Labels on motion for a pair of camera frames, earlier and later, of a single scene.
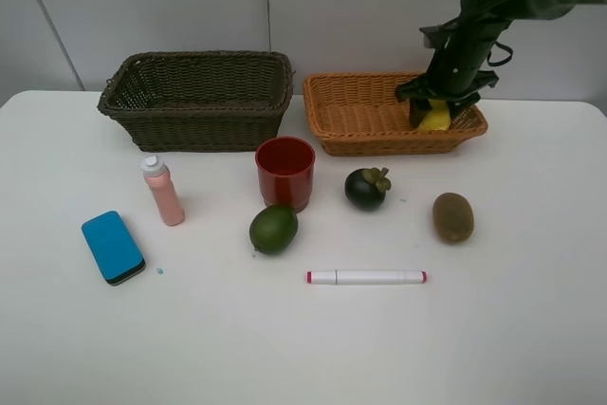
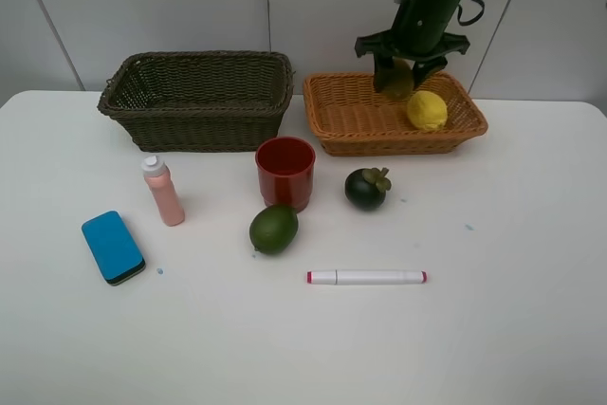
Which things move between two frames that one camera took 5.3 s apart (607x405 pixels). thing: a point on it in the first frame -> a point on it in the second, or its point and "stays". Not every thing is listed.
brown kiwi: (452, 217) -> (401, 82)
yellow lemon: (438, 118) stays
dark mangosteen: (365, 189) stays
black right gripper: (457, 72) -> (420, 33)
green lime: (274, 229) stays
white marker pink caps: (367, 277) stays
